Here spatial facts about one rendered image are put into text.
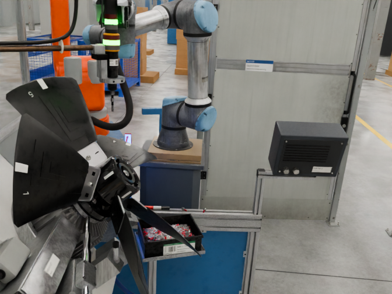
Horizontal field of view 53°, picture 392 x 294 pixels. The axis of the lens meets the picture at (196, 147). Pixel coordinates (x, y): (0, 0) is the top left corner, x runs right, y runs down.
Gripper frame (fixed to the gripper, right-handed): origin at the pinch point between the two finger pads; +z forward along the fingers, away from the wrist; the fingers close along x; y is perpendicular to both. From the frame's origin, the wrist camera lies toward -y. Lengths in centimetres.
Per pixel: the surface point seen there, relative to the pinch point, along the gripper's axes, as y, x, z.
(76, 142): 36.8, 8.7, 2.8
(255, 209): 78, -52, -37
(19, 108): 27.5, 22.6, 4.3
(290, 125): 42, -62, -39
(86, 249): 56, 2, 25
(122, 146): 47, 0, -23
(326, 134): 43, -75, -33
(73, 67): 73, 101, -354
